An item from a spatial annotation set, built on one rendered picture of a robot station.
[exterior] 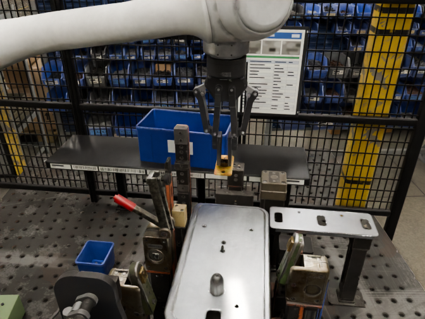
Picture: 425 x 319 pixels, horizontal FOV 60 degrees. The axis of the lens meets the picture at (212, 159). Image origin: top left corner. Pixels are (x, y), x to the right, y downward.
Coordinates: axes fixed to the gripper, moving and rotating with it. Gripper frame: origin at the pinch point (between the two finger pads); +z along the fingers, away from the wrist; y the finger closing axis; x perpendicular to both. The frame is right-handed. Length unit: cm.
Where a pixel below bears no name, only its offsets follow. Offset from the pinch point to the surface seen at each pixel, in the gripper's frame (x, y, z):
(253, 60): 54, 5, -5
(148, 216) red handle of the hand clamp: -1.1, -18.3, 19.3
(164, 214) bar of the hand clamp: -2.2, -13.8, 17.5
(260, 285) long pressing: -10.6, 9.7, 28.9
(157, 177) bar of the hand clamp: -0.2, -15.5, 8.4
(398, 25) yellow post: 57, 49, -16
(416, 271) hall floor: 101, 108, 129
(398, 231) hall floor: 137, 108, 130
